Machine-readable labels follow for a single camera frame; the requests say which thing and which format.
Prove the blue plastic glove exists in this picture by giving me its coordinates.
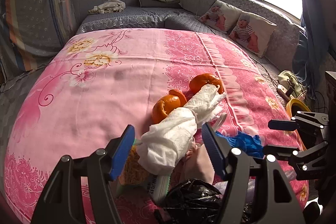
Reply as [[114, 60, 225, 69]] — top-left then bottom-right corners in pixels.
[[216, 131, 264, 159]]

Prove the yellow noodle packet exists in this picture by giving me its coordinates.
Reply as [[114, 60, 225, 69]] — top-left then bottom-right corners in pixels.
[[115, 139, 171, 204]]

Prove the white tissue paper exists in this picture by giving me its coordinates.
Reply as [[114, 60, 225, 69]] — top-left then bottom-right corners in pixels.
[[136, 84, 226, 176]]

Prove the large black plastic bag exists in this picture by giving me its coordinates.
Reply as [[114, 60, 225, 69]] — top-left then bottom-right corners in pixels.
[[155, 178, 252, 223]]

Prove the whole orange peel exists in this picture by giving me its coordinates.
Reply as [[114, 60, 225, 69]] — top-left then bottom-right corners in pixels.
[[189, 73, 224, 94]]

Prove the white power strip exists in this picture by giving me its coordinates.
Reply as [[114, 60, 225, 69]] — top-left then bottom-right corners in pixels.
[[277, 84, 294, 102]]

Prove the light green cloth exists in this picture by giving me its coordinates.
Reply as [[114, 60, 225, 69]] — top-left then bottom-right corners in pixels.
[[278, 71, 306, 98]]

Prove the grey quilted sofa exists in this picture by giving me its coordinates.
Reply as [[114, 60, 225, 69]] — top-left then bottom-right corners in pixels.
[[76, 0, 336, 98]]

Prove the pink floral table cloth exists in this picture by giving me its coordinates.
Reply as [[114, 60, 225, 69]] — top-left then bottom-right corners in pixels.
[[4, 28, 302, 223]]

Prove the blue right curtain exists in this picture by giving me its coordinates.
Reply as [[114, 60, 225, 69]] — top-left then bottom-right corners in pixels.
[[292, 0, 335, 96]]

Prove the right baby print pillow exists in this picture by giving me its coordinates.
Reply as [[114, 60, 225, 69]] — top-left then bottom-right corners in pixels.
[[229, 12, 277, 57]]

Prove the baby print pillow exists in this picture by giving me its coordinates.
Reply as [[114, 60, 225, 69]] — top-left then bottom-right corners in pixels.
[[199, 0, 243, 34], [229, 12, 277, 57]]

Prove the left baby print pillow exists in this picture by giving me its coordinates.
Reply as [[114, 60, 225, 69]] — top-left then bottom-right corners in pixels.
[[199, 0, 243, 34]]

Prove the crumpled beige cloth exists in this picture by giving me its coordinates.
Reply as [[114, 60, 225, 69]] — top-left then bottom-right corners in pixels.
[[88, 0, 126, 14]]

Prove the grey folded cushion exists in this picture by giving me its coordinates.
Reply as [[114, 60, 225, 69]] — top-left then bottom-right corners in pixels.
[[138, 0, 180, 9]]

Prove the striped sheet covered wardrobe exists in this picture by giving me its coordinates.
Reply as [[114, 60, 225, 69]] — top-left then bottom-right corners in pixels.
[[1, 0, 77, 80]]

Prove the black charger cable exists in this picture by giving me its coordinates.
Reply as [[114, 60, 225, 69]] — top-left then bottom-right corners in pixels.
[[195, 0, 329, 114]]

